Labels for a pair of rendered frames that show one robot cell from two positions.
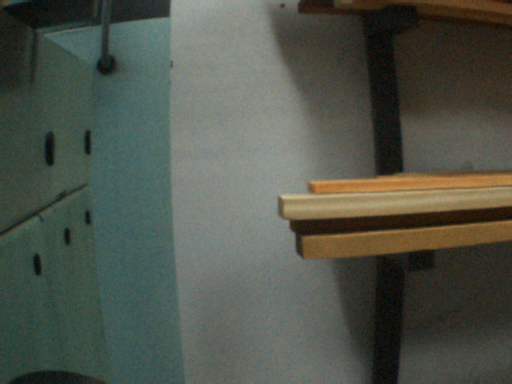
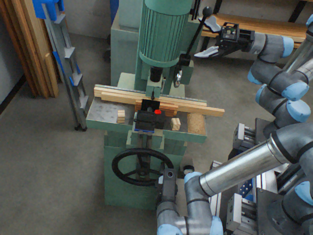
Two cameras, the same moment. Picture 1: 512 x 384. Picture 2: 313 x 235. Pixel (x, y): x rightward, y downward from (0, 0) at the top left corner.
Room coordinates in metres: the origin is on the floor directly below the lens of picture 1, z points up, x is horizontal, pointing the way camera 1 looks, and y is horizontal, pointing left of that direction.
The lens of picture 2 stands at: (-0.50, 0.31, 1.75)
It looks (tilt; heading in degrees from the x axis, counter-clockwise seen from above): 45 degrees down; 358
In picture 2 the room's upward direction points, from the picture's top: 11 degrees clockwise
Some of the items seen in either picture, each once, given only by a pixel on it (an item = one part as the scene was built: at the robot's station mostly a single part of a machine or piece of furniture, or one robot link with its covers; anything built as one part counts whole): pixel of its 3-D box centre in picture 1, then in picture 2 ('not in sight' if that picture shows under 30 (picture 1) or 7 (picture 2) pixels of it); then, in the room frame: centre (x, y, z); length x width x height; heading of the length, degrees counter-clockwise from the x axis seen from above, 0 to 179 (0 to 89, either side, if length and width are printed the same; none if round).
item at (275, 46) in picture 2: not in sight; (274, 47); (0.39, -0.11, 1.35); 0.11 x 0.08 x 0.09; 93
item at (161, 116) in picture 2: not in sight; (150, 120); (0.25, 0.31, 0.99); 0.13 x 0.11 x 0.06; 93
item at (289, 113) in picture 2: not in sight; (292, 114); (0.48, -0.41, 0.98); 0.13 x 0.12 x 0.14; 40
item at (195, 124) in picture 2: not in sight; (196, 120); (0.37, 0.07, 0.92); 0.14 x 0.09 x 0.04; 3
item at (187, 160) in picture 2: not in sight; (185, 167); (0.32, 0.05, 0.58); 0.12 x 0.08 x 0.08; 3
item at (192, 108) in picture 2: not in sight; (163, 104); (0.45, 0.25, 0.92); 0.65 x 0.02 x 0.04; 93
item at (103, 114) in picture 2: not in sight; (147, 123); (0.34, 0.32, 0.87); 0.61 x 0.30 x 0.06; 93
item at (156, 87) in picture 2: not in sight; (154, 84); (0.47, 0.32, 1.03); 0.14 x 0.07 x 0.09; 3
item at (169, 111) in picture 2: not in sight; (154, 109); (0.39, 0.29, 0.93); 0.20 x 0.02 x 0.05; 93
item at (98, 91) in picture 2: not in sight; (150, 99); (0.47, 0.32, 0.93); 0.60 x 0.02 x 0.05; 93
